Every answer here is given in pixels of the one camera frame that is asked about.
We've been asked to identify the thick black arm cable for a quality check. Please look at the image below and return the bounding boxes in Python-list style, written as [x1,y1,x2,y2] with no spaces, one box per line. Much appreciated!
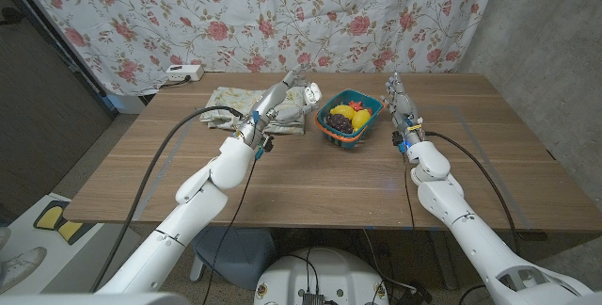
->
[422,130,518,240]
[88,105,246,293]

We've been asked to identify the yellow and black floor pad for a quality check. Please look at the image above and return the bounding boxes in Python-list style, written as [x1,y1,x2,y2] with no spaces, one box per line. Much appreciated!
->
[32,200,95,246]

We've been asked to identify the rose print backdrop curtain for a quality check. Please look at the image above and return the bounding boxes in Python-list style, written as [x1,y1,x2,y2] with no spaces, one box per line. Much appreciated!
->
[11,0,502,97]

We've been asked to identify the dark grey partition panel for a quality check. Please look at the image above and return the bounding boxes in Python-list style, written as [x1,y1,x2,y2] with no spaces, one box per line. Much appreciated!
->
[0,0,119,226]

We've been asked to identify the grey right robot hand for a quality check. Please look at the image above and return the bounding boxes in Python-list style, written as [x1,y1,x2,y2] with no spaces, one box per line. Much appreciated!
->
[380,71,424,146]

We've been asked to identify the white AirPods case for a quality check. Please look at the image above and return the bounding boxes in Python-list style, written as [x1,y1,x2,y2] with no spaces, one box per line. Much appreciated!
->
[303,82,324,106]

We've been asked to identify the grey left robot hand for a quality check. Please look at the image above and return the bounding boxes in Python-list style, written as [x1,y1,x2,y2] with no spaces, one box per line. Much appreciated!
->
[233,62,324,149]

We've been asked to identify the folded pale floral cloth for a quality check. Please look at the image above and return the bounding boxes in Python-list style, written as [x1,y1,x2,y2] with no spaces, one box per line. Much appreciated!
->
[199,86,307,136]

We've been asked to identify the purple toy grapes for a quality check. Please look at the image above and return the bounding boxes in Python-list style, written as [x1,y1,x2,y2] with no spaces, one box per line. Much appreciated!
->
[325,113,356,136]

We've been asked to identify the blue-grey stool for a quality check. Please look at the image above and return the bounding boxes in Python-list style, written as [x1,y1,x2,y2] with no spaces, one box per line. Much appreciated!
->
[190,227,277,291]

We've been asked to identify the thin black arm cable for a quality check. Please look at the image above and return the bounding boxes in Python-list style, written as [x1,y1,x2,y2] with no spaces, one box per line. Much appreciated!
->
[200,156,259,305]
[402,152,415,230]

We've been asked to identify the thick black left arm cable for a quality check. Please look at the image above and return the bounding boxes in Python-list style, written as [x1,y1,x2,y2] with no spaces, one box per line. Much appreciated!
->
[88,105,246,293]

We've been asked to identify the yellow toy lemon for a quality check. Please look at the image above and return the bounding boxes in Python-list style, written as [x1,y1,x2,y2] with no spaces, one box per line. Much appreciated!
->
[352,108,373,133]
[330,104,357,120]

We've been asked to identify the white shoe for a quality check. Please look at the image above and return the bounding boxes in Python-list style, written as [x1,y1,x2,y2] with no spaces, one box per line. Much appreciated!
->
[0,246,48,293]

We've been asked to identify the black power adapter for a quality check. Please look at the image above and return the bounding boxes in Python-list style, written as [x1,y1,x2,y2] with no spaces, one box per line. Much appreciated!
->
[398,288,433,305]

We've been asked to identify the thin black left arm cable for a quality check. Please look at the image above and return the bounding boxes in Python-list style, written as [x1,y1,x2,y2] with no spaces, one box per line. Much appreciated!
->
[200,156,259,305]

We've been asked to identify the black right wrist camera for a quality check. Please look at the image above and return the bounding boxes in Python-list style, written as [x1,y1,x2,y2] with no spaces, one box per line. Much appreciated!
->
[392,130,408,154]

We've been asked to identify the white power strip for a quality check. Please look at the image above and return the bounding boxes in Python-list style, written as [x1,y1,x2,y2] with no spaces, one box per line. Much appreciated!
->
[165,63,205,83]

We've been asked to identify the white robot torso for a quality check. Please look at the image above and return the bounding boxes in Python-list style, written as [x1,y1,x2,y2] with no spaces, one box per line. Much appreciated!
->
[253,247,390,305]

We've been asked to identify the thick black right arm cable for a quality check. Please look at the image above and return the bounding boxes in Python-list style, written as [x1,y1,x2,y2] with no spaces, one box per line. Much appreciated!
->
[422,130,518,240]

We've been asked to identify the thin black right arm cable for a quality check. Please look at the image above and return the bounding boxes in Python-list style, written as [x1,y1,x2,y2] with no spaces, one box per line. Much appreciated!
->
[402,152,415,230]

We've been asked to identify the teal basket with orange rim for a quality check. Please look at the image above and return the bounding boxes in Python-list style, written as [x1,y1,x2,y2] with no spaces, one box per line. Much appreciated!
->
[315,88,387,151]

